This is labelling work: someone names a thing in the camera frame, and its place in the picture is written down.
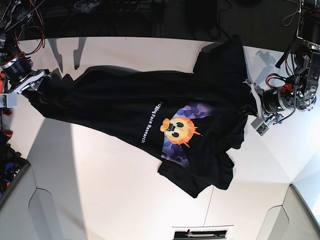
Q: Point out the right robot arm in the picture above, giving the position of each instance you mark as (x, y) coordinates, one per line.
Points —
(16, 66)

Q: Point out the black power strip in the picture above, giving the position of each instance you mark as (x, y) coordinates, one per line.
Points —
(124, 5)

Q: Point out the orange handled tool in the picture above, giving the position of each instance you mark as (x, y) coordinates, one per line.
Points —
(4, 111)

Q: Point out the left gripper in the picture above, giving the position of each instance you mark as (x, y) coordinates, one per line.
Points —
(266, 107)

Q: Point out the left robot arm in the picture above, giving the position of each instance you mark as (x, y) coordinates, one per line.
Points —
(296, 91)

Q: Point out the black printed t-shirt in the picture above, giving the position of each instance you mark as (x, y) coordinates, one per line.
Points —
(188, 121)

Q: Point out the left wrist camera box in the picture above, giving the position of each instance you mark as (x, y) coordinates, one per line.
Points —
(260, 126)

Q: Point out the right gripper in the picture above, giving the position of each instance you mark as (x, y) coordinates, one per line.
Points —
(31, 82)

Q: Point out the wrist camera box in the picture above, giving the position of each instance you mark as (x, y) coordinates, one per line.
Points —
(260, 126)
(8, 100)

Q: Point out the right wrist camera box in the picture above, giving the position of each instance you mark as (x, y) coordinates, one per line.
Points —
(8, 100)

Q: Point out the black white label plate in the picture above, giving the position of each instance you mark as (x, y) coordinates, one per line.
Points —
(202, 232)

